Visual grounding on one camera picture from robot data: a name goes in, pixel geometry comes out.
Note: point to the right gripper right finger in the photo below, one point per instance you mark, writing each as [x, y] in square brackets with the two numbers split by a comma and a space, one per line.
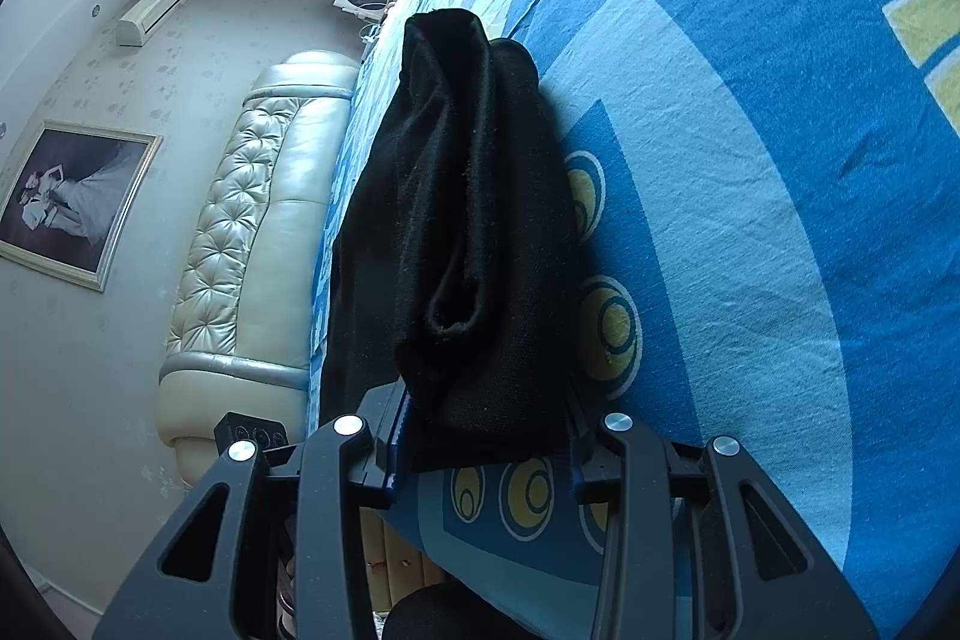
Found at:
[700, 543]

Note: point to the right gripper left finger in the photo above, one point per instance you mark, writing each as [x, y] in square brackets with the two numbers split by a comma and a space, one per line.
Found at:
[213, 569]

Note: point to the black pants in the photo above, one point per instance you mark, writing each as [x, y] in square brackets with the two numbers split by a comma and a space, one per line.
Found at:
[456, 268]

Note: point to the cream leather headboard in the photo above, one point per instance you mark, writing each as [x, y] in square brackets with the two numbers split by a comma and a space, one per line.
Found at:
[238, 336]

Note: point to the cream bedside drawer cabinet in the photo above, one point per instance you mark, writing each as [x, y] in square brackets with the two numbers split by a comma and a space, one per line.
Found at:
[394, 567]

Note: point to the framed wedding photograph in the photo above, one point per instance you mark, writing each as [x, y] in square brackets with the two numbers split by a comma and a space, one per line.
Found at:
[66, 194]

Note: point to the blue patterned bed sheet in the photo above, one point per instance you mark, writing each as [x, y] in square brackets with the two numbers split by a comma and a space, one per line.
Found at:
[767, 193]

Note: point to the white wall air conditioner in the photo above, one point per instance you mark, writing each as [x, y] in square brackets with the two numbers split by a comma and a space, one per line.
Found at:
[138, 24]

